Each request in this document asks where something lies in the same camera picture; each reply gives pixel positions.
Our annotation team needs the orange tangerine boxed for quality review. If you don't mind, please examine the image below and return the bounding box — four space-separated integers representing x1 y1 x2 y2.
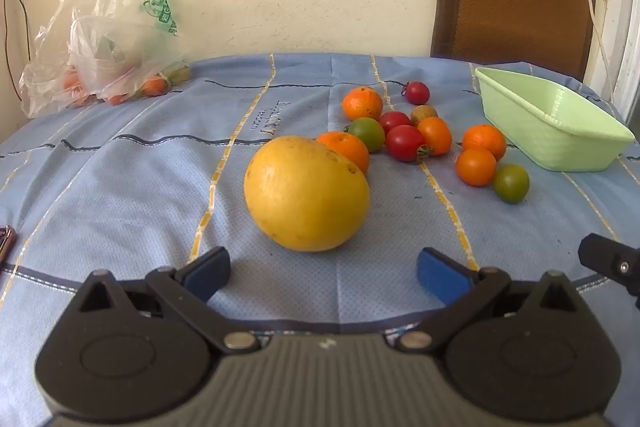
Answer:
342 87 384 120
316 131 370 174
461 124 506 161

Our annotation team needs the small orange tomato middle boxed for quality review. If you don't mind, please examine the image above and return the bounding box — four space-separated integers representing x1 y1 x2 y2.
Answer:
418 117 452 156

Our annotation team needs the brown kiwi fruit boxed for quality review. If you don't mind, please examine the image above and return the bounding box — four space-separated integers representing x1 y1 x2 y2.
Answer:
410 105 438 127

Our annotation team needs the red tomato front middle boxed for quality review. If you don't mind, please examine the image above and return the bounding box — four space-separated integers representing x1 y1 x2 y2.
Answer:
385 124 432 162

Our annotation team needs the light green plastic basket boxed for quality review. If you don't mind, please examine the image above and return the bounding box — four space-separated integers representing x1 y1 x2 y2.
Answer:
475 67 634 172

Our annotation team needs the red tomato far back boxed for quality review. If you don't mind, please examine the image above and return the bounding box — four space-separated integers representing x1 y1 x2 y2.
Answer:
402 81 431 105

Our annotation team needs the white framed glass door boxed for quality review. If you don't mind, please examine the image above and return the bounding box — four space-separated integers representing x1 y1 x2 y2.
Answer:
606 0 639 121

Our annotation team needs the dark object at left edge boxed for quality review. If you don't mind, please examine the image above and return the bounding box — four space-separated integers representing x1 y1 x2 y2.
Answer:
0 225 16 262

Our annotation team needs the orange fruit in bag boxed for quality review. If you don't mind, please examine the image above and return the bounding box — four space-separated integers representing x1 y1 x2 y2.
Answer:
142 76 168 96

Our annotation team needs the red tomato back middle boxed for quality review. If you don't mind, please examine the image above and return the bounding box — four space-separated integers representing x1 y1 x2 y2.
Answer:
378 110 412 134

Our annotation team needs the orange tomato right front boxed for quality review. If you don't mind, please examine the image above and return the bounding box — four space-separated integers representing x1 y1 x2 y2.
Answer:
456 147 497 187

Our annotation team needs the white cable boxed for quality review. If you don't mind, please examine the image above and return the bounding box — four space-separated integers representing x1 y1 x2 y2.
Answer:
560 0 618 108

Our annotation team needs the clear plastic bag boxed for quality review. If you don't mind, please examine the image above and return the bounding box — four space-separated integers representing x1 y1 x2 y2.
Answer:
18 0 191 118

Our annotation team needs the green tomato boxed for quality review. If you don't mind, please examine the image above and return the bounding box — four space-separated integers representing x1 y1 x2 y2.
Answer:
494 164 529 205
345 117 385 153

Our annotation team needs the large yellow grapefruit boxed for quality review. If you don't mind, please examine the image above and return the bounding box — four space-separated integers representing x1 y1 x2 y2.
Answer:
243 135 370 253

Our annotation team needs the blue tablecloth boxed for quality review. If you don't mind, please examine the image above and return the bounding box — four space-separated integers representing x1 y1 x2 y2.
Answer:
0 52 640 427

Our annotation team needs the red tomato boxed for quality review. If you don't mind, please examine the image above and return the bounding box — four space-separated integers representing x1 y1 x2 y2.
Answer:
402 81 431 105
385 124 432 162
378 110 412 134

